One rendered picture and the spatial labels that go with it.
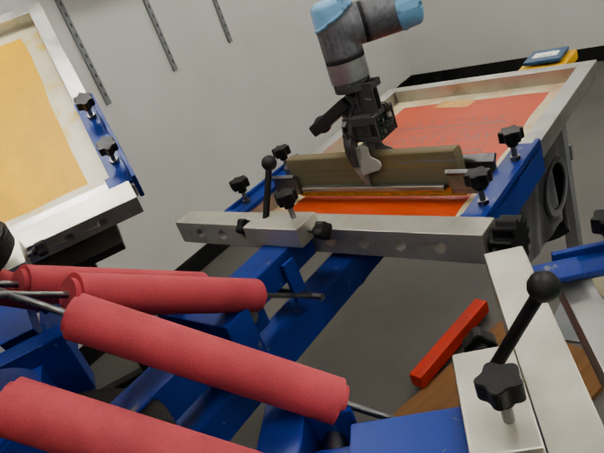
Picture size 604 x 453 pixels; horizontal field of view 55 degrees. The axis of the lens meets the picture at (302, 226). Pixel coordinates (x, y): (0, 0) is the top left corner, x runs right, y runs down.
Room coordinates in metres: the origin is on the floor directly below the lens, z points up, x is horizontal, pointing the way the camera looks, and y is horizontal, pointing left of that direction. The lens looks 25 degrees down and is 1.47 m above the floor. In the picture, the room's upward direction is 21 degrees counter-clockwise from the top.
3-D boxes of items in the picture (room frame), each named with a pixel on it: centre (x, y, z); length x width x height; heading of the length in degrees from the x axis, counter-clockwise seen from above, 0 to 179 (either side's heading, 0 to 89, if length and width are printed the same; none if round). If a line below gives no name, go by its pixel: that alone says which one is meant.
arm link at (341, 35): (1.10, -0.19, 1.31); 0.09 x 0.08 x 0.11; 82
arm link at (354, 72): (1.10, -0.19, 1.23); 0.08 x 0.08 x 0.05
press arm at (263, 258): (0.87, 0.07, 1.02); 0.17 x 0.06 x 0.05; 135
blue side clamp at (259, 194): (1.30, 0.04, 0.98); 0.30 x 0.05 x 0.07; 135
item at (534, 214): (1.18, -0.49, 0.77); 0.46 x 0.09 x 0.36; 135
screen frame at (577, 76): (1.27, -0.33, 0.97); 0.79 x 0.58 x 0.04; 135
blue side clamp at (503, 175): (0.90, -0.35, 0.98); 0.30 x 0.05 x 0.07; 135
